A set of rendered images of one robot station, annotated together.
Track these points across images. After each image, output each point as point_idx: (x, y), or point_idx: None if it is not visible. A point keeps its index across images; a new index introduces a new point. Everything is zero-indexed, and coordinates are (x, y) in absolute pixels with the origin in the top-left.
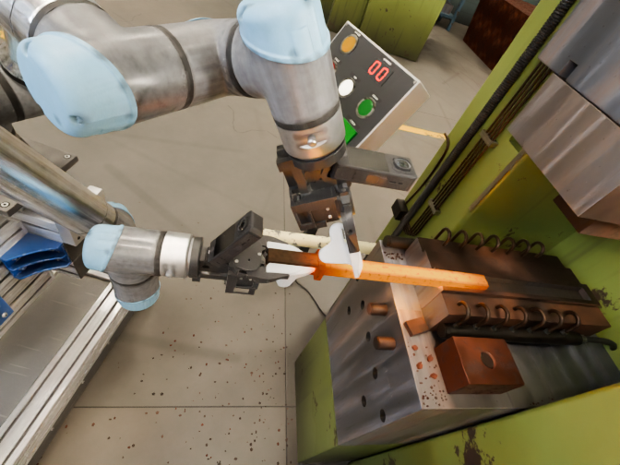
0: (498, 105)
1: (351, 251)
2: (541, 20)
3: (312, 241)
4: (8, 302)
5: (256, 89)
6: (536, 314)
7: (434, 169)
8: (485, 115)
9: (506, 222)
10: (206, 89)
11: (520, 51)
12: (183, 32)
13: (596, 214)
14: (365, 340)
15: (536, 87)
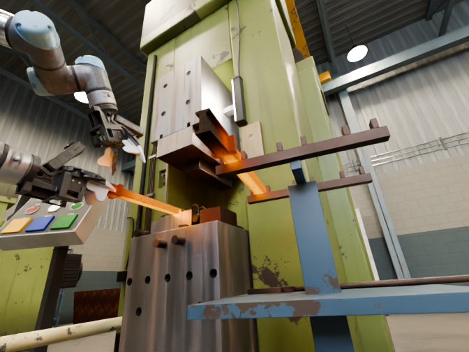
0: (144, 188)
1: (137, 144)
2: (140, 163)
3: (59, 329)
4: None
5: (85, 76)
6: None
7: (132, 232)
8: (142, 192)
9: None
10: (65, 69)
11: (139, 172)
12: None
13: (195, 144)
14: (167, 283)
15: (154, 170)
